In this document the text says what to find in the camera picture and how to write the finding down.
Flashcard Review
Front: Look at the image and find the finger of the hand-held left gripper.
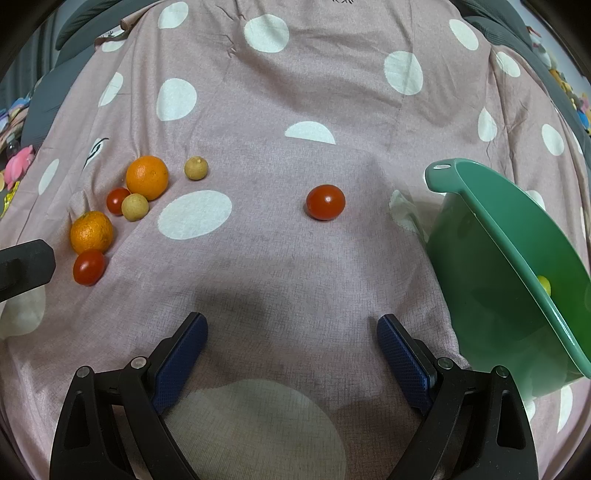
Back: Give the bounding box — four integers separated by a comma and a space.
0, 239, 57, 303

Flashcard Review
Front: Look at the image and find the green plastic bowl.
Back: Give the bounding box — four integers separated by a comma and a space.
425, 158, 591, 400

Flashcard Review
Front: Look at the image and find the large orange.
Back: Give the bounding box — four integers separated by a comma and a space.
126, 156, 170, 201

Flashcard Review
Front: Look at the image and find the colourful soft toy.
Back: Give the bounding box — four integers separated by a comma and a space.
0, 96, 34, 139

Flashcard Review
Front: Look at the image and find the pink plush toy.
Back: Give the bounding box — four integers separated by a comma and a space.
0, 144, 36, 191

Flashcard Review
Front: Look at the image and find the row of plush toys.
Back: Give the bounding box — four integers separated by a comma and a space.
526, 23, 591, 137

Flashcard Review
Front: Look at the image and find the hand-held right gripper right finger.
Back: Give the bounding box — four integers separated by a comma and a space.
376, 314, 540, 480

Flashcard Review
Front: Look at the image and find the pink polka dot blanket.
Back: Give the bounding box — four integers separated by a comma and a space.
0, 0, 591, 480

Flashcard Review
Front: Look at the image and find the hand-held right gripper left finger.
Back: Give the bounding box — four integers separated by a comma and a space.
49, 312, 208, 480

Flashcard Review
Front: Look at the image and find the beige longan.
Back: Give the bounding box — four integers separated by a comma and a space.
121, 193, 150, 222
184, 156, 209, 181

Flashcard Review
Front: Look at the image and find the red cherry tomato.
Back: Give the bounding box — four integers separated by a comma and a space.
73, 249, 107, 287
106, 187, 132, 216
305, 184, 346, 221

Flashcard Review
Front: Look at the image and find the small orange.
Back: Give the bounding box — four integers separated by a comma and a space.
70, 211, 114, 254

